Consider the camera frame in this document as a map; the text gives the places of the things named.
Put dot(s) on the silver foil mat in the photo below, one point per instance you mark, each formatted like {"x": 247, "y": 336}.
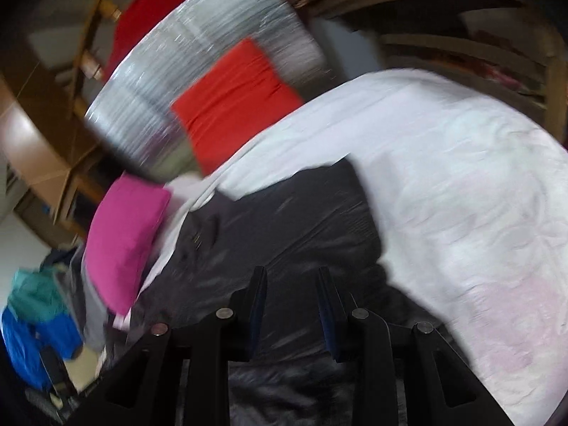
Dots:
{"x": 199, "y": 35}

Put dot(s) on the folded pink cloth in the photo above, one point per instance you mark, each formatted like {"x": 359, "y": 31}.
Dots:
{"x": 124, "y": 239}

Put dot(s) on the black garment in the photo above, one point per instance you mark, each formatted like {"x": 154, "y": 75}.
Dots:
{"x": 288, "y": 230}

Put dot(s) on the folded red cloth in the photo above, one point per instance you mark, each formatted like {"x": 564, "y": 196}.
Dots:
{"x": 235, "y": 102}

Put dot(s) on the grey cloth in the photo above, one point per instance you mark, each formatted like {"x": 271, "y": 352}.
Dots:
{"x": 93, "y": 315}

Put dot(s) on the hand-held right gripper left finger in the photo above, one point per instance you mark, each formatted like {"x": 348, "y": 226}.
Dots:
{"x": 257, "y": 319}

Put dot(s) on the wooden cabinet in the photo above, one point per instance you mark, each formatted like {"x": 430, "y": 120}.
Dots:
{"x": 40, "y": 151}

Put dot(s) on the white bed sheet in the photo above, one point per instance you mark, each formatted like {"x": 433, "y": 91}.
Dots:
{"x": 443, "y": 164}

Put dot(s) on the teal cloth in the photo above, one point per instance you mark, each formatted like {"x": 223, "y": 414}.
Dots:
{"x": 35, "y": 295}

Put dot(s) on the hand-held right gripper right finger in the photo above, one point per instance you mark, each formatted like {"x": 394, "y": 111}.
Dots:
{"x": 327, "y": 319}

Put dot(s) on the bright blue cloth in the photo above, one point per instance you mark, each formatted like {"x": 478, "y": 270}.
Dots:
{"x": 31, "y": 346}

